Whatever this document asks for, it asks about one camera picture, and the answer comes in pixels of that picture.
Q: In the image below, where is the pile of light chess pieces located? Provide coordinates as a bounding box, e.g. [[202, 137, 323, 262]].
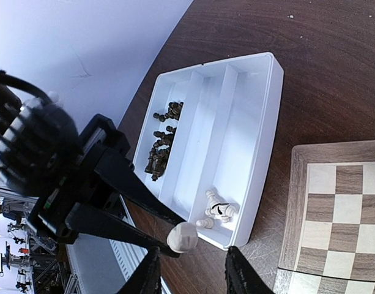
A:
[[196, 190, 239, 229]]

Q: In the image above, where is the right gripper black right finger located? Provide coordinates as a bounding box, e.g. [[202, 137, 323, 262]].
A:
[[225, 246, 273, 294]]

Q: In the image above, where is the pile of dark chess pieces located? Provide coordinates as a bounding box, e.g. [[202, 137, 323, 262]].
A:
[[144, 102, 184, 182]]

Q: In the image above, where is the white plastic compartment tray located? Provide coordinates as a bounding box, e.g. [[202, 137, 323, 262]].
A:
[[133, 52, 284, 250]]

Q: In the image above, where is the wooden chess board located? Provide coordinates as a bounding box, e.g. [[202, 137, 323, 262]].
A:
[[273, 140, 375, 293]]

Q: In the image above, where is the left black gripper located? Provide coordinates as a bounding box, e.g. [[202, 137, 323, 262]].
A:
[[28, 114, 185, 258]]

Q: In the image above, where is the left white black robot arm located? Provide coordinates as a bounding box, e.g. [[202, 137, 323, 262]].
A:
[[0, 85, 183, 258]]

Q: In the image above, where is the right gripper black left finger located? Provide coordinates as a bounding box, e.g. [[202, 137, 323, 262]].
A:
[[119, 247, 162, 294]]

